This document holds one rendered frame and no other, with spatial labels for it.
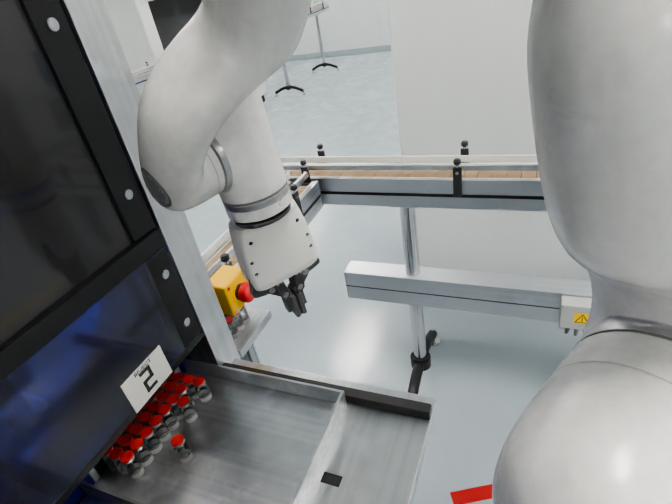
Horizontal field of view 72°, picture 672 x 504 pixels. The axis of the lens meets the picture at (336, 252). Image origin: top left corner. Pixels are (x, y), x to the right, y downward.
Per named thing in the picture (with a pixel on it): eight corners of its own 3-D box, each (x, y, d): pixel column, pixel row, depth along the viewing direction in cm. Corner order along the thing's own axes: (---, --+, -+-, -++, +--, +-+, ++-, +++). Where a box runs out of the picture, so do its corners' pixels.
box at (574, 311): (558, 327, 142) (561, 305, 137) (558, 317, 146) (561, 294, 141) (603, 333, 137) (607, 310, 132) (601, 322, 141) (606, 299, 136)
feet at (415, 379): (397, 427, 174) (393, 403, 166) (425, 336, 211) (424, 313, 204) (418, 432, 171) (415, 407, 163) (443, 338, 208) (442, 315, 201)
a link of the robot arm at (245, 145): (243, 214, 51) (300, 176, 56) (198, 97, 44) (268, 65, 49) (202, 202, 57) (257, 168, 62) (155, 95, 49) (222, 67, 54)
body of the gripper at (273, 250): (281, 178, 62) (303, 246, 69) (212, 211, 59) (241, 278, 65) (308, 194, 57) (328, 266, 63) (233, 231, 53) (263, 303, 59)
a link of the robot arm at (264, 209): (272, 165, 61) (279, 185, 63) (211, 192, 58) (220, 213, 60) (301, 181, 55) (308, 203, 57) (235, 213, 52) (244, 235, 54)
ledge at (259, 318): (188, 347, 100) (185, 340, 99) (221, 308, 110) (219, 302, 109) (242, 358, 94) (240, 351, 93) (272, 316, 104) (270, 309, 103)
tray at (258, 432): (86, 494, 72) (76, 481, 70) (187, 369, 91) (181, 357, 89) (276, 568, 58) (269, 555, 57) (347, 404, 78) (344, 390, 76)
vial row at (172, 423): (127, 477, 73) (115, 460, 70) (195, 389, 86) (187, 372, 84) (138, 481, 72) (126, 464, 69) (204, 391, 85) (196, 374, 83)
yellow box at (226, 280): (205, 312, 93) (194, 284, 89) (225, 290, 98) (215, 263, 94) (236, 317, 90) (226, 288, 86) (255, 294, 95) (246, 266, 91)
